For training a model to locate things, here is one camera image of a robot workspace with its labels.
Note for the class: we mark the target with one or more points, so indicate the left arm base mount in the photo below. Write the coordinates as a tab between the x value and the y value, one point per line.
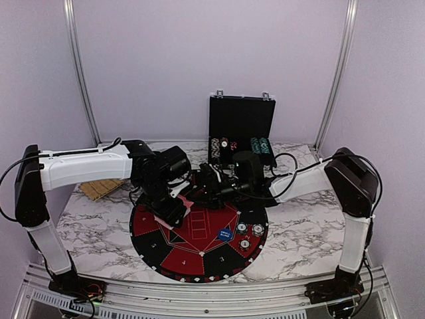
72	284

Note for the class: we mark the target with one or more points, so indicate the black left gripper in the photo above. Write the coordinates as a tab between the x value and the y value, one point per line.
170	214

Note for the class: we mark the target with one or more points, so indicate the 50 chips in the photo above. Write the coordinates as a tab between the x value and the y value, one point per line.
241	228

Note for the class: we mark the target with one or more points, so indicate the aluminium frame post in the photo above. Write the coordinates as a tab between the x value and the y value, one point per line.
79	69
343	57

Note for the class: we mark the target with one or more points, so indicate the round red black poker mat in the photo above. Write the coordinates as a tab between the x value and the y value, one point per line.
193	253

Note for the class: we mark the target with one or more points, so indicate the aluminium front rail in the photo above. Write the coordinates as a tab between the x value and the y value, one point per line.
270	299

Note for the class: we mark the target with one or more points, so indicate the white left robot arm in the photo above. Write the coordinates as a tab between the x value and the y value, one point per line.
157	174

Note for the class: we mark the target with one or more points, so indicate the red playing card deck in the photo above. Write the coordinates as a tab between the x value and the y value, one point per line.
173	213

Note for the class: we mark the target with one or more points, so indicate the teal chips in case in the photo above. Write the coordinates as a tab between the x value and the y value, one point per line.
260	146

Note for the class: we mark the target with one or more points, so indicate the left aluminium frame post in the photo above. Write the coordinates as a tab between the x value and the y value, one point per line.
79	69

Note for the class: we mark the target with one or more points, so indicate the blue small blind button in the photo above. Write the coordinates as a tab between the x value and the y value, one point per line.
225	235

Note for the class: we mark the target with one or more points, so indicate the woven bamboo tray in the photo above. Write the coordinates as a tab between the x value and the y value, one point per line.
96	190

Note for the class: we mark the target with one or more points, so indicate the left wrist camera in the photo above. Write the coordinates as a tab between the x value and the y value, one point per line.
175	167

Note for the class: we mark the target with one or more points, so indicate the black chip carrying case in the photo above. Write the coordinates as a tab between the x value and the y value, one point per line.
240	118

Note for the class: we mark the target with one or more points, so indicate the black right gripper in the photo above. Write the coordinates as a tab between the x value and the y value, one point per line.
212	195

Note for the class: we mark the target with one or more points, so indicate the cream blue chips in case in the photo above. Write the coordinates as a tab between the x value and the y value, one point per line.
218	149

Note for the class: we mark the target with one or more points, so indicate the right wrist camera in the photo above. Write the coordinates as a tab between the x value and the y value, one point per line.
249	173

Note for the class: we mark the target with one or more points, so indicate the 10 chips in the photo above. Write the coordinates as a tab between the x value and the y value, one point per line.
258	230

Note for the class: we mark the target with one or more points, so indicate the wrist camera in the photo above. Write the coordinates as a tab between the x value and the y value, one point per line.
175	167
249	173

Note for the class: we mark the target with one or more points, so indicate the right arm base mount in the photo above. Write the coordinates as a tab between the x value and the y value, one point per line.
335	289

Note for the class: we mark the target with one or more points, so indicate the right aluminium frame post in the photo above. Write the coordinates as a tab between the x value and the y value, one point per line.
343	57

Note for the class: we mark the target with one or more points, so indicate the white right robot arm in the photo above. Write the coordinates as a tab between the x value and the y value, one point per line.
311	220

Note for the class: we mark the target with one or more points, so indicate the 100 chips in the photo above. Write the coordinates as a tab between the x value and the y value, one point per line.
244	245

